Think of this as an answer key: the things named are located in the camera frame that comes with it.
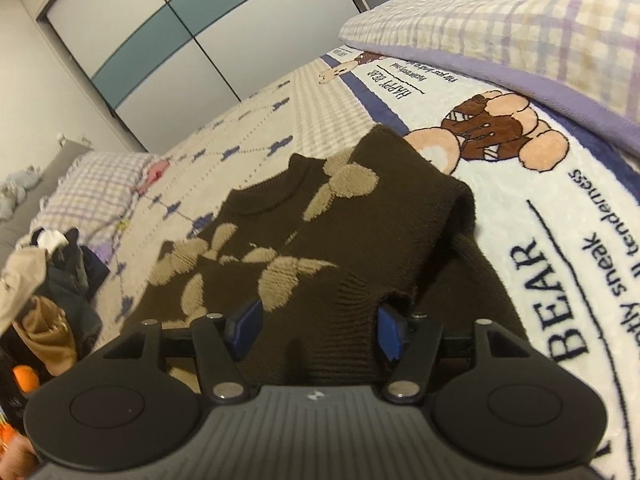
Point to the brown flower-patterned sweater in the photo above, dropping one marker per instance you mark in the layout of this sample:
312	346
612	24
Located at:
350	220

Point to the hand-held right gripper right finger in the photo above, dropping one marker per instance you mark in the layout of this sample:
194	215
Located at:
390	332

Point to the purple plaid quilt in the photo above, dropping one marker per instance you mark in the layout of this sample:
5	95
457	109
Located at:
500	25

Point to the orange object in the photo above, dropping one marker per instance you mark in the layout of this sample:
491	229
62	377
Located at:
26	379

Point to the sliding door wardrobe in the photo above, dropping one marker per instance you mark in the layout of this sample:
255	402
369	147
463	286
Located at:
175	35

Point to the tan brown garment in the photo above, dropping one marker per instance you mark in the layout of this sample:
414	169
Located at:
47	335

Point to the grey plush toy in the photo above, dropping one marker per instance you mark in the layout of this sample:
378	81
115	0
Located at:
15	190

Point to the pink cloth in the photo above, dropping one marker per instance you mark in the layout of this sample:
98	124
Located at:
152	175

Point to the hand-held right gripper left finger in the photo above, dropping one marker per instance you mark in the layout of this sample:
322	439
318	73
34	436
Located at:
245	322

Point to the purple plaid pillow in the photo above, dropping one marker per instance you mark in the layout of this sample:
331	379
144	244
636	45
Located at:
95	190

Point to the bear printed blanket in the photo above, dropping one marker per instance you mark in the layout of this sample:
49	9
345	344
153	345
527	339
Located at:
280	125

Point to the dark blue jeans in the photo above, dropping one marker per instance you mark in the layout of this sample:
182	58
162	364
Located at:
80	310

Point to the purple cloth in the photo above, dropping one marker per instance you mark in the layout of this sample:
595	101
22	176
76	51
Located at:
103	252

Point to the black garment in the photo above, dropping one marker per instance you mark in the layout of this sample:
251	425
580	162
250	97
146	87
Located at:
67	260

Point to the beige garment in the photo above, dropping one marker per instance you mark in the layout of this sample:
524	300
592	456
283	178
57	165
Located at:
20	285

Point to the white cloth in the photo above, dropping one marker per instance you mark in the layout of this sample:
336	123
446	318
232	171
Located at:
50	239

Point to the grey headboard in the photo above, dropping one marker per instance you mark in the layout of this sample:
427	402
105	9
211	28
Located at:
45	160

